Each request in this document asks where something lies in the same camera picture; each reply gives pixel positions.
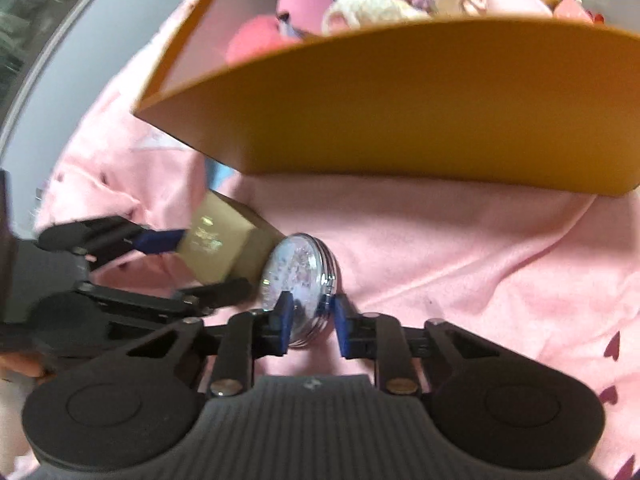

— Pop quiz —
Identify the pink plush toy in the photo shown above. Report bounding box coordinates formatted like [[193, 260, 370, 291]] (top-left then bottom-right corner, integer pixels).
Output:
[[224, 0, 333, 64]]

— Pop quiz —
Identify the round glitter compact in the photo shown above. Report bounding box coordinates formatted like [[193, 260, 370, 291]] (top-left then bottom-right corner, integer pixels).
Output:
[[257, 233, 338, 348]]

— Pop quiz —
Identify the person's hand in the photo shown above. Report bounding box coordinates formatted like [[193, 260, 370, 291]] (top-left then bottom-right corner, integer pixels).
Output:
[[0, 353, 48, 380]]

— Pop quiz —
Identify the pink printed bed cover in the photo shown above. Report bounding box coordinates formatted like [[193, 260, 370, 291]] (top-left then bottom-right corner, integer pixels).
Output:
[[0, 49, 640, 480]]

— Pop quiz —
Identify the orange cardboard box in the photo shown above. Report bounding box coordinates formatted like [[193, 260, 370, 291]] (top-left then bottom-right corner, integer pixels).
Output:
[[134, 0, 639, 196]]

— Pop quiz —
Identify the small gold box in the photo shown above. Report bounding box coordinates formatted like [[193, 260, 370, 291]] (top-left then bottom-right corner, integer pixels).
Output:
[[177, 191, 284, 286]]

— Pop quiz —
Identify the window frame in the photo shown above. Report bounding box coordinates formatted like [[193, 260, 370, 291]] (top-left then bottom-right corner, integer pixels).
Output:
[[0, 0, 132, 156]]

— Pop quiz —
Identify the cream crochet bunny doll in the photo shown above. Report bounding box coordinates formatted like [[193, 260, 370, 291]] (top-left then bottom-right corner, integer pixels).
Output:
[[321, 0, 435, 36]]

